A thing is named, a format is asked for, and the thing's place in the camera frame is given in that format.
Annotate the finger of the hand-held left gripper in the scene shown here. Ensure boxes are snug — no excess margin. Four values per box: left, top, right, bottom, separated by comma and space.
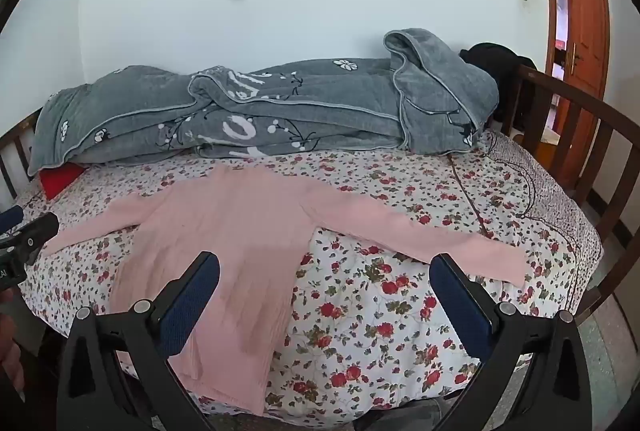
0, 206, 25, 234
0, 212, 61, 264

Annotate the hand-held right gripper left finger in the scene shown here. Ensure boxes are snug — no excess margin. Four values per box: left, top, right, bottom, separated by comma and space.
57, 251, 221, 431

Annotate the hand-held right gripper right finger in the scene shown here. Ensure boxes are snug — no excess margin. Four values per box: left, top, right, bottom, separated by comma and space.
428, 253, 596, 431

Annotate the pink knit sweater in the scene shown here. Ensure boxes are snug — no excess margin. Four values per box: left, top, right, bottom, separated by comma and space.
42, 166, 528, 417

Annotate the person's left hand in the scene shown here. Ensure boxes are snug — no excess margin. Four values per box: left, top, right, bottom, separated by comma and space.
0, 311, 26, 404

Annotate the red pillow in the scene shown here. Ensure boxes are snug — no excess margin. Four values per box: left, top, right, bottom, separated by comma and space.
40, 162, 86, 201

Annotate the red rose print quilt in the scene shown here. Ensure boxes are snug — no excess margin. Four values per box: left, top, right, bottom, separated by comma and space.
20, 138, 591, 422

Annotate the grey floral blanket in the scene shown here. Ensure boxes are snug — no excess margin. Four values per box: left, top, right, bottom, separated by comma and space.
27, 28, 501, 177

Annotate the black garment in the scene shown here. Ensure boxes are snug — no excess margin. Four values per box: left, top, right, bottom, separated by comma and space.
460, 42, 538, 132

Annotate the brown wooden door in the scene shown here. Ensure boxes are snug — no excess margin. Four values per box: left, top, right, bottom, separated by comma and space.
554, 0, 612, 122

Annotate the dark wooden bed frame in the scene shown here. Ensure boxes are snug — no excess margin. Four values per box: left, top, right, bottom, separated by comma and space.
0, 64, 640, 327

